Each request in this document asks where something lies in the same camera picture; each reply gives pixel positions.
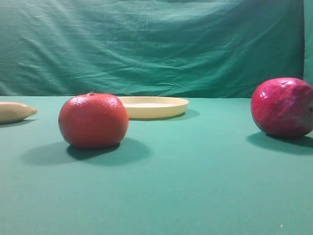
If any red apple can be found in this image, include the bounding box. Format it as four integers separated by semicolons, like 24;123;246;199
250;77;313;138

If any yellow plate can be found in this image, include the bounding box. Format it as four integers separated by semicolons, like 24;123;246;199
118;96;189;119

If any orange tangerine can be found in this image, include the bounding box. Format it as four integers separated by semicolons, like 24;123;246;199
58;92;129;148

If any green backdrop cloth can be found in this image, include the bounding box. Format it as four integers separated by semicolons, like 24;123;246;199
0;0;313;98

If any yellow banana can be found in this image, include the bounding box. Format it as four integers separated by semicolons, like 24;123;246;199
0;102;38;124

